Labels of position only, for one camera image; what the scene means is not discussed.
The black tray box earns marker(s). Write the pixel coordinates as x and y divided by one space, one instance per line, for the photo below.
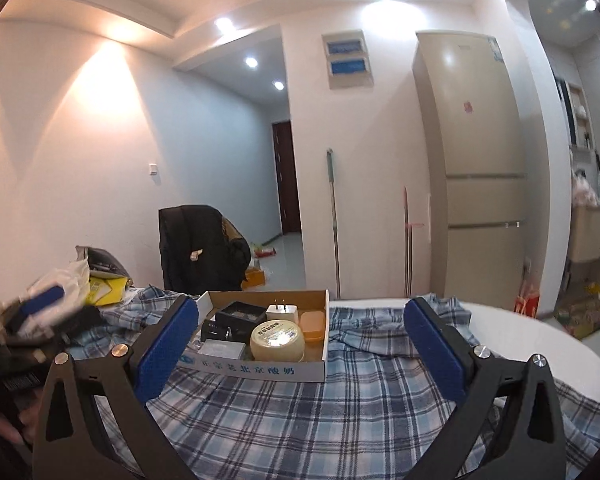
240 312

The white charger adapter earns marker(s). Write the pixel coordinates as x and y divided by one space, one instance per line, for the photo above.
282 314

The black box white label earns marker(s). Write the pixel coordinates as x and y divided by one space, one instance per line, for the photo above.
220 332

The grey cardboard box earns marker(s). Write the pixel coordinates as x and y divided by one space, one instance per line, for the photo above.
222 350

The chair with black jacket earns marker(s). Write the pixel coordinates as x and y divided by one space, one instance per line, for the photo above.
195 240

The wall electrical panel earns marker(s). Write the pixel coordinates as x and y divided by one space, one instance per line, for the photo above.
347 60

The grey mop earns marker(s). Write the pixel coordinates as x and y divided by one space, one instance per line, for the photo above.
334 220

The yellow cardboard box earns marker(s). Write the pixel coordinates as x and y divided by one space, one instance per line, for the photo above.
256 277

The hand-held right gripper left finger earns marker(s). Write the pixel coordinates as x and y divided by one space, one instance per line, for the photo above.
166 350

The round cream jar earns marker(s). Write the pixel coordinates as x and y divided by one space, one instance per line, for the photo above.
277 345

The red packet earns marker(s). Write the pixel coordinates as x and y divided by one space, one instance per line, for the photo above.
264 253

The patterned doormat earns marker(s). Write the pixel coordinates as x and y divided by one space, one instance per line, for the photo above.
580 320

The white plastic bag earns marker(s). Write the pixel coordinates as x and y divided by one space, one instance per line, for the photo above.
70 275

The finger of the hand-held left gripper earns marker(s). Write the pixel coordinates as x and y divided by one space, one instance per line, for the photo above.
75 325
44 297

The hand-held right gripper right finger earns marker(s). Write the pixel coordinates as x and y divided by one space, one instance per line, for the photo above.
435 355

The grey bag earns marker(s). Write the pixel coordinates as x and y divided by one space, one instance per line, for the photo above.
105 260

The orange soap bar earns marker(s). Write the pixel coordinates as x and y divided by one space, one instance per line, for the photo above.
312 327

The wall mirror cabinet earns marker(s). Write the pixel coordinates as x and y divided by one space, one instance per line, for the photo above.
577 115

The beige refrigerator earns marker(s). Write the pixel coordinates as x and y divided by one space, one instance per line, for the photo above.
480 160

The dark brown door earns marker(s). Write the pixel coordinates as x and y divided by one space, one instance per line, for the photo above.
287 180

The beige vanity cabinet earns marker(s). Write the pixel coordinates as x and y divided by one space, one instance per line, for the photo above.
590 235

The yellow bag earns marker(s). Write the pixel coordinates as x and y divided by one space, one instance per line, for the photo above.
107 290

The person's left hand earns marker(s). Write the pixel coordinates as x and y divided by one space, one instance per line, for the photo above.
30 420

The blue plaid cloth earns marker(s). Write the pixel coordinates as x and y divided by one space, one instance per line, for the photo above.
305 425

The pink white cloth pile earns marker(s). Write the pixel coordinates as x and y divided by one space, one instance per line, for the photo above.
585 187

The red bag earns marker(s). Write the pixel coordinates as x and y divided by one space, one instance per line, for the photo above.
527 302

